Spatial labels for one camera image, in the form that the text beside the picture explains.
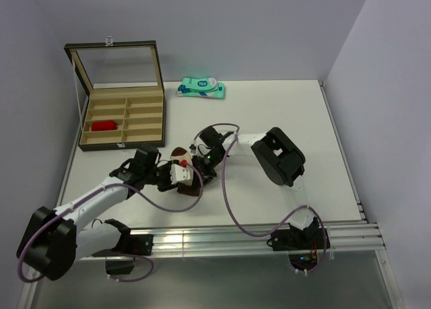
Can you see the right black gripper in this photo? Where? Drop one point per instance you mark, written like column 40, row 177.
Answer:
column 206, row 174

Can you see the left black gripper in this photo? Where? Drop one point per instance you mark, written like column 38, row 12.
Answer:
column 167, row 185

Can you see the beige brown striped sock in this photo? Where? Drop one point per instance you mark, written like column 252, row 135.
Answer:
column 184, row 159

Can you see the red sock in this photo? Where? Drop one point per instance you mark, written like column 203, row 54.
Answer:
column 109, row 125

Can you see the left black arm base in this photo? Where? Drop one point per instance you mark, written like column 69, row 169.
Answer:
column 122, row 263

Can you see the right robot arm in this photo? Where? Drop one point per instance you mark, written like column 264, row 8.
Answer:
column 280, row 159

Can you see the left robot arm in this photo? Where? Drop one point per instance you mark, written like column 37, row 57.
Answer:
column 55, row 238

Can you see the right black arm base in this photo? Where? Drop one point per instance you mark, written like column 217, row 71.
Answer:
column 302, row 251

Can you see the teal patterned folded socks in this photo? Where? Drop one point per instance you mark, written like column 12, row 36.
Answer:
column 207, row 87

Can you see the black compartment organizer box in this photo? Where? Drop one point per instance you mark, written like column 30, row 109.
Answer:
column 123, row 82

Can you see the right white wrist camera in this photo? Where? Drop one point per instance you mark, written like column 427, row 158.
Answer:
column 193, row 147

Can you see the aluminium front rail frame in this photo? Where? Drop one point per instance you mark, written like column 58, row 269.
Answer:
column 210, row 251

